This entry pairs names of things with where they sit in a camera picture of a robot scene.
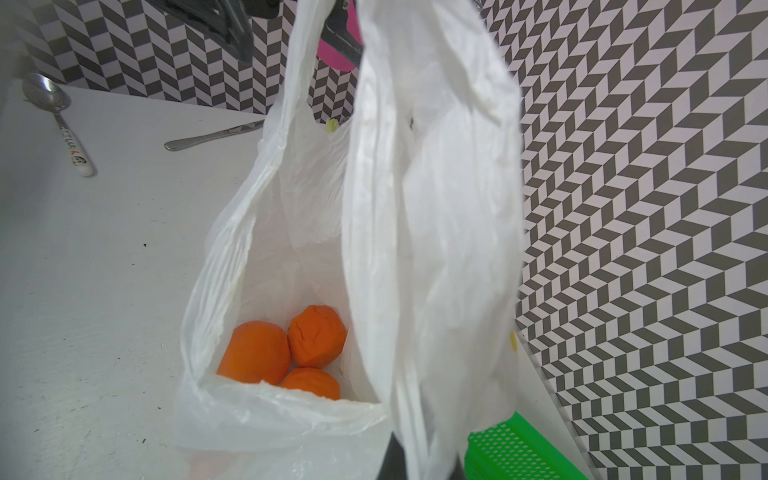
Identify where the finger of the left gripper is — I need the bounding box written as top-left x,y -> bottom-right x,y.
320,0 -> 364,67
148,0 -> 253,63

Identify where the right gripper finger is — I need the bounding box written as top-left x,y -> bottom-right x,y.
376,434 -> 467,480

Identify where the orange with stem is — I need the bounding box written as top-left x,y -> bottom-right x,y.
287,305 -> 347,369

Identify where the orange large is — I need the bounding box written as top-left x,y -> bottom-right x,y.
217,321 -> 291,385

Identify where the white plastic bag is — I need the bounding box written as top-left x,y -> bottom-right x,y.
176,1 -> 526,479

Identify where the pink plastic cup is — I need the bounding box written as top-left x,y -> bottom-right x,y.
316,0 -> 364,74

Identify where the green plastic basket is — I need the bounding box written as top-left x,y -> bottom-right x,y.
464,413 -> 587,480

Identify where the metal knife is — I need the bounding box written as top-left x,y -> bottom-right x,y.
164,120 -> 264,152

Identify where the spoon with patterned handle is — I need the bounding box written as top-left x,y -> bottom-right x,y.
22,72 -> 96,177

